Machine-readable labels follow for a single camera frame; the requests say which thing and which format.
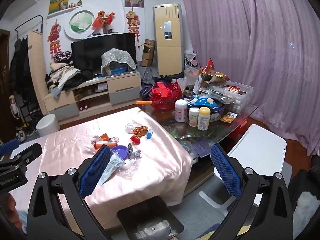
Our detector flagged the person's left hand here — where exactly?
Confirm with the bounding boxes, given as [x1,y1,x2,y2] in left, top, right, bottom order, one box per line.
[0,193,23,232]

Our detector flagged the grey lace cloth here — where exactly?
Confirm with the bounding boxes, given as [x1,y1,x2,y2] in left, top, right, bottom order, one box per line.
[100,48,137,77]

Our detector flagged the purple curtain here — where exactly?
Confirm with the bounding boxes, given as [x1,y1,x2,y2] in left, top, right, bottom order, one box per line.
[179,0,320,158]

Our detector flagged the white bottle pink label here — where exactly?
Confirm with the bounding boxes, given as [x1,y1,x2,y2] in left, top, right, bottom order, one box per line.
[175,99,189,123]

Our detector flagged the round flower picture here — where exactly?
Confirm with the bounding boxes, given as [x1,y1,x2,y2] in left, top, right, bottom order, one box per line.
[64,10,97,40]

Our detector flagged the black cloth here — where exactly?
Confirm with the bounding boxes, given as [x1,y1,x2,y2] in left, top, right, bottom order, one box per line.
[287,154,320,205]

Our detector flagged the dark blue booklet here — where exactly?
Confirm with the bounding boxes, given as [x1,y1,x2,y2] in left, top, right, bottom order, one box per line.
[192,139,216,158]

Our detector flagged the red-gold gift packaging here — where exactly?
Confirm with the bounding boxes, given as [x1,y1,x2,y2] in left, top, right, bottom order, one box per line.
[198,58,231,84]

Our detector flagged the pile of clothes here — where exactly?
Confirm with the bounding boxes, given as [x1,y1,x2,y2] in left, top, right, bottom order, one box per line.
[45,51,94,98]

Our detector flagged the pair of shoes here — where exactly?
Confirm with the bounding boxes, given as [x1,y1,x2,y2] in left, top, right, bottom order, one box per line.
[15,128,38,143]

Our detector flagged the orange snack packet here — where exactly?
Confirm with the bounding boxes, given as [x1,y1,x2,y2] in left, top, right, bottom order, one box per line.
[220,112,238,123]

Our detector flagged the round blue tin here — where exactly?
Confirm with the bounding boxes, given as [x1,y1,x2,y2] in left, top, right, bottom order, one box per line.
[190,102,226,123]

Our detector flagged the red fish hanging ornament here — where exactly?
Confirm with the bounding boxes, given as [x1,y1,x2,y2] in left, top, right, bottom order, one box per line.
[47,19,62,58]

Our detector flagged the brown wooden door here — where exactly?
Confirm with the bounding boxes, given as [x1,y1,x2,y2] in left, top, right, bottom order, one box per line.
[0,28,11,142]

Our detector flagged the beige standing air conditioner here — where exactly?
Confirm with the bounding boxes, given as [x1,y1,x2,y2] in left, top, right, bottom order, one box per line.
[153,3,184,77]

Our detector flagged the white bottle orange label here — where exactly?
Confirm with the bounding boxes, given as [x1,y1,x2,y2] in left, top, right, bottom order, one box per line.
[188,107,200,127]

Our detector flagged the red-gold hanging ornament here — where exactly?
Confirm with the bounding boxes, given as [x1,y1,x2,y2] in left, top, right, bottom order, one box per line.
[126,8,141,43]

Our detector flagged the white round bin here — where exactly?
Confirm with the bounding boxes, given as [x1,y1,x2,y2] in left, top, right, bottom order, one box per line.
[36,113,60,138]

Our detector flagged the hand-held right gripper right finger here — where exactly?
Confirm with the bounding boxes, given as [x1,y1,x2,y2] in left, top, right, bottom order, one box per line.
[207,144,294,240]

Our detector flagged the orange-gold wrapper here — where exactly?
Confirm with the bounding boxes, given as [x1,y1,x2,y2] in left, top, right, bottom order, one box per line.
[133,125,148,137]

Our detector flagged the white paper wrapper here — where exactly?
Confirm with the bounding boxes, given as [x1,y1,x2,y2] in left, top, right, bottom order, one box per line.
[127,143,142,161]

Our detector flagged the blue chip bag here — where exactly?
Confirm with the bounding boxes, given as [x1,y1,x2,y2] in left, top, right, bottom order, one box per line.
[187,94,218,107]

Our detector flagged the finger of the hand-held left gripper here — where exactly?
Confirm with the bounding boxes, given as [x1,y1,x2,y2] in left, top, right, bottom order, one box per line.
[9,142,43,167]
[0,138,20,156]

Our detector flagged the flower vase with flags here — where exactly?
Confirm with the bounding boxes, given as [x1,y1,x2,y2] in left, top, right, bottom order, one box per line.
[91,10,116,34]

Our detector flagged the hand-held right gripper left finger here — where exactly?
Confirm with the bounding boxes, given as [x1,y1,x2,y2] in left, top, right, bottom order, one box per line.
[26,144,118,240]

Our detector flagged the yellow-cap white bottle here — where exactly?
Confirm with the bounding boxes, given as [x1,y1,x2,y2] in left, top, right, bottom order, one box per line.
[197,107,210,131]

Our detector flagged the beige wooden panel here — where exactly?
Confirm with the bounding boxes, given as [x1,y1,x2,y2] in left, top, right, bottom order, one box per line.
[27,29,49,116]

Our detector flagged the white tablecloth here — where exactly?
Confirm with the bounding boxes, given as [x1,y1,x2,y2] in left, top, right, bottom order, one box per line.
[9,106,193,230]

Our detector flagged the beige television cabinet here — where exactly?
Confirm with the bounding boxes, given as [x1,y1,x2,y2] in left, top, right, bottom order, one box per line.
[44,71,142,122]

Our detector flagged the orange tube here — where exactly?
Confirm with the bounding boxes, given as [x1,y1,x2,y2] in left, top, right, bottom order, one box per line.
[93,141,117,149]

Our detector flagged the clear plastic bag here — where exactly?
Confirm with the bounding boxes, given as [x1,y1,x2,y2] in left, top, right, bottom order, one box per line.
[97,152,126,186]

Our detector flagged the crumpled clear plastic film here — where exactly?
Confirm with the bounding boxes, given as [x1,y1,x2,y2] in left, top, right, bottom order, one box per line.
[117,159,141,181]

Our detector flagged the red basket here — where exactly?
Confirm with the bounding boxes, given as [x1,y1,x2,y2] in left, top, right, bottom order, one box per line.
[150,81,183,111]

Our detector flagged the purple plastic lid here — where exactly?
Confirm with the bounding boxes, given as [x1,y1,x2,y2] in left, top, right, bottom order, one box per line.
[111,145,128,159]

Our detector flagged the dark hanging coats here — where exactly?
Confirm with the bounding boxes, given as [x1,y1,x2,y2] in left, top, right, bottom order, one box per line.
[9,37,34,121]

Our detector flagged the glass coffee table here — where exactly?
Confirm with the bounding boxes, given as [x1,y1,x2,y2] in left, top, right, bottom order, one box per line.
[138,90,259,180]

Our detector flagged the crumpled white plastic wrapper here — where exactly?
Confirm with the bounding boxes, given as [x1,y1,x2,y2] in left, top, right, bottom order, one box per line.
[87,135,101,153]

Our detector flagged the fluffy blanket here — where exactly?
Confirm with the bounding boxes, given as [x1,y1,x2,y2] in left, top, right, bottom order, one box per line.
[292,190,320,232]

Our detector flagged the black television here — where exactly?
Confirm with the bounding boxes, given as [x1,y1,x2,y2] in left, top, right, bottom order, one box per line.
[71,32,137,77]

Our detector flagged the grey garment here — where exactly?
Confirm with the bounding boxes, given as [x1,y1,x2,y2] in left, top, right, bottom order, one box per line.
[137,65,161,86]

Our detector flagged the landscape painting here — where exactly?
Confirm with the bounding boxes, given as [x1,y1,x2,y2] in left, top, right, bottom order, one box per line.
[48,0,70,16]

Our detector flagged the clear plastic storage box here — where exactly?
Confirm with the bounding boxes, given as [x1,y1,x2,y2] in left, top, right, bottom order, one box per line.
[212,81,254,114]

